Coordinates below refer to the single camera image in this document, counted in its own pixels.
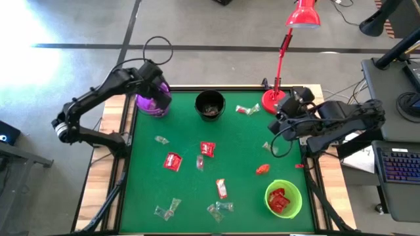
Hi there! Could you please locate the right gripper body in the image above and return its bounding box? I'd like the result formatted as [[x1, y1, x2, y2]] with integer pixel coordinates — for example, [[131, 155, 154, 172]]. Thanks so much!
[[278, 114, 321, 142]]

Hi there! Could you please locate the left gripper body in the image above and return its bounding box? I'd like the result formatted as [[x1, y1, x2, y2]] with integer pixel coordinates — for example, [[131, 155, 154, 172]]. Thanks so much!
[[139, 77, 172, 99]]

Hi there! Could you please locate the red white KitKat bar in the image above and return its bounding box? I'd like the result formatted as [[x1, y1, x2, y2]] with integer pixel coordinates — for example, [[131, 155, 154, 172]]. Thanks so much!
[[215, 178, 228, 200]]

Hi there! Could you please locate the purple plastic bucket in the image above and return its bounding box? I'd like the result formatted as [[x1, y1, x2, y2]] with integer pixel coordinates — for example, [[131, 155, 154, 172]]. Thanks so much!
[[135, 82, 172, 118]]

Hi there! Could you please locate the black plastic bucket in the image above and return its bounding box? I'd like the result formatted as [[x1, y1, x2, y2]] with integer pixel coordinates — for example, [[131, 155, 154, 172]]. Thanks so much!
[[194, 89, 227, 123]]

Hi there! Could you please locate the green plastic bucket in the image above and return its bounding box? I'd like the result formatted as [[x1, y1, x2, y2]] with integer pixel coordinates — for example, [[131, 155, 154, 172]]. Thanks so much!
[[264, 179, 304, 220]]

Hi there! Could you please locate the white paper sheet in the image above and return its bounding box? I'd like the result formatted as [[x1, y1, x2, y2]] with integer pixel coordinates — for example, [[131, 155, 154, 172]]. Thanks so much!
[[341, 146, 376, 174]]

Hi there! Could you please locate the grey side desk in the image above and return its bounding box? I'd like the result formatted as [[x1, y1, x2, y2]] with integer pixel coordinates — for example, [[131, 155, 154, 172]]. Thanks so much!
[[360, 57, 420, 144]]

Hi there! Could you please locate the backlit black keyboard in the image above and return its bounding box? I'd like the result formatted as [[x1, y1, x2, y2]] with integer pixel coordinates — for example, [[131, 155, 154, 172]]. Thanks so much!
[[376, 146, 420, 184]]

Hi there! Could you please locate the round black monitor base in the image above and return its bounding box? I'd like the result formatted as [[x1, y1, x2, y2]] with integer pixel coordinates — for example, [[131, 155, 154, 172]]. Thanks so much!
[[396, 91, 420, 124]]

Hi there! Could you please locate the red desk lamp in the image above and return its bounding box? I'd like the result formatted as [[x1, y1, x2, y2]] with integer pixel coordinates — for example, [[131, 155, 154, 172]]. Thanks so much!
[[261, 0, 322, 115]]

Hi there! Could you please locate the black slanted pole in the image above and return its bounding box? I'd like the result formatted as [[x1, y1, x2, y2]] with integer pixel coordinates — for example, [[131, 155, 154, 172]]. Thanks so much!
[[374, 28, 420, 70]]

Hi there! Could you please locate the black pole with foot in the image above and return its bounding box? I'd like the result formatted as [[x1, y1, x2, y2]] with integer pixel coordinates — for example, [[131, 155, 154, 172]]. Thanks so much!
[[358, 0, 406, 37]]

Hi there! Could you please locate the grey keyboard tray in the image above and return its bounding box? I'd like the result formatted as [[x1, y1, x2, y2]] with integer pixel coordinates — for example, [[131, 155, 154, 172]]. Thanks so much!
[[371, 140, 420, 224]]

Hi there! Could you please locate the striped floor mat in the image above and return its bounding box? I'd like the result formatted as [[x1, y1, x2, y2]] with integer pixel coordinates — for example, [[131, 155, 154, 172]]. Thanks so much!
[[373, 0, 396, 39]]

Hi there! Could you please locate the grey side bench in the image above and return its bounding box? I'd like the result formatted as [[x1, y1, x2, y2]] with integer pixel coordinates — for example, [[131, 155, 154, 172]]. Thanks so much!
[[0, 141, 54, 236]]

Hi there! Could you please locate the black device with light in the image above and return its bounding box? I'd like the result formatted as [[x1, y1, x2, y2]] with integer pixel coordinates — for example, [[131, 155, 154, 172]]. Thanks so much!
[[0, 120, 22, 147]]

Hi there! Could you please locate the grey cabinet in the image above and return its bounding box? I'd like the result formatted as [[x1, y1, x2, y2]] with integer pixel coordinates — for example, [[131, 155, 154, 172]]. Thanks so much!
[[388, 0, 420, 39]]

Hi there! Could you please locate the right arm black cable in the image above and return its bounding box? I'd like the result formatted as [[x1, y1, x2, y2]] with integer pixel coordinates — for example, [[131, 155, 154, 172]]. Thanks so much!
[[270, 129, 295, 159]]

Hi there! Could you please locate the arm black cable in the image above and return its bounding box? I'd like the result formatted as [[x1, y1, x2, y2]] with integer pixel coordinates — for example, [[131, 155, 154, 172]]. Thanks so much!
[[108, 35, 174, 78], [270, 129, 295, 159]]

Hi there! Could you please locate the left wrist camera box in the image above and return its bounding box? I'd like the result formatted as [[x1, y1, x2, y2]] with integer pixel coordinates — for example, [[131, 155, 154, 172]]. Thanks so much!
[[137, 60, 164, 83]]

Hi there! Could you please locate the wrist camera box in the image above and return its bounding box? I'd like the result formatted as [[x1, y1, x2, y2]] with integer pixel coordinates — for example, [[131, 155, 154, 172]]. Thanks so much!
[[137, 60, 164, 83], [277, 96, 301, 116]]

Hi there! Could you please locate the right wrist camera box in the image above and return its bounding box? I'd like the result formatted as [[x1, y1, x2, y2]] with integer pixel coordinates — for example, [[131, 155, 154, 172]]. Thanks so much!
[[277, 96, 301, 116]]

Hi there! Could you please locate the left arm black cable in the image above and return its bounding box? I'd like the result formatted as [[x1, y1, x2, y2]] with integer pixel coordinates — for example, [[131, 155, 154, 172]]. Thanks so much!
[[108, 35, 174, 78]]

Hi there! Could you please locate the grey cable bundle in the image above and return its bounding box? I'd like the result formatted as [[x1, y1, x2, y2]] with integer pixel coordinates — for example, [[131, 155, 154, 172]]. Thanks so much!
[[323, 77, 370, 106]]

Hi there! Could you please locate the black frame strut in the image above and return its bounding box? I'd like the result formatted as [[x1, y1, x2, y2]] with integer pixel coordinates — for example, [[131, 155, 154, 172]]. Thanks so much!
[[73, 175, 127, 234], [303, 157, 358, 234]]

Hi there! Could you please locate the floor cable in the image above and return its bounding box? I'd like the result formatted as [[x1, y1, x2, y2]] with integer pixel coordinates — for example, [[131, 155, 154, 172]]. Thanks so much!
[[329, 0, 360, 27]]

